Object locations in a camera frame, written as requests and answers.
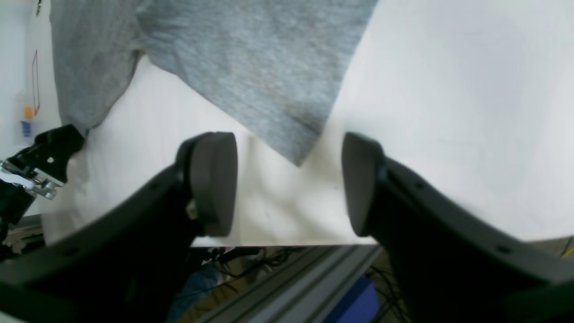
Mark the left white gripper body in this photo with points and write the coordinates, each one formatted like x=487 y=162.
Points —
x=40 y=169

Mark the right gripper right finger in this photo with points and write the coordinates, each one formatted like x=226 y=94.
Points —
x=451 y=266

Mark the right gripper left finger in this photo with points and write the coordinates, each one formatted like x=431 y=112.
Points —
x=131 y=263

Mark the grey t-shirt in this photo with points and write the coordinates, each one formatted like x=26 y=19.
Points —
x=275 y=66

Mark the aluminium extrusion frame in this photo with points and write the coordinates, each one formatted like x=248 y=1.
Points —
x=304 y=290

